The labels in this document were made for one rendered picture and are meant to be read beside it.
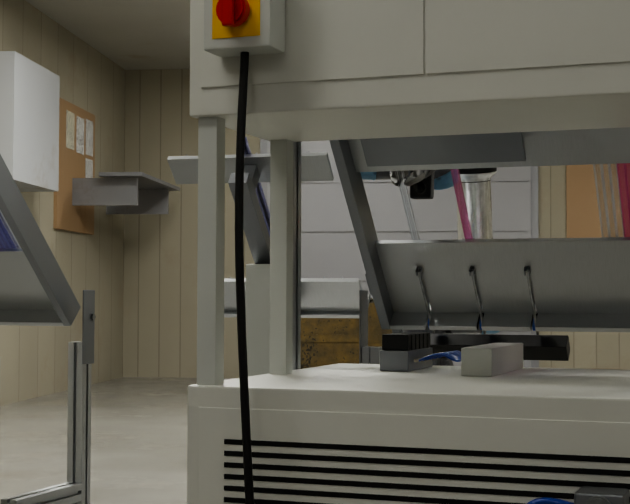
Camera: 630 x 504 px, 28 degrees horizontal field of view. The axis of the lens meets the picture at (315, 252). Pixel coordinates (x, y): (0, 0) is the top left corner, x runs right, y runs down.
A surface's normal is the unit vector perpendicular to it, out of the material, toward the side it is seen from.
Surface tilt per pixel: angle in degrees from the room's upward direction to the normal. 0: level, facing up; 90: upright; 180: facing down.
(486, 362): 90
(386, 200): 90
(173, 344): 90
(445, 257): 132
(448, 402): 90
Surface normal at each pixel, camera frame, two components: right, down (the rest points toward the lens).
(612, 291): -0.26, 0.65
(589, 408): -0.35, -0.04
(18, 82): 0.99, 0.00
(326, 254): -0.11, -0.04
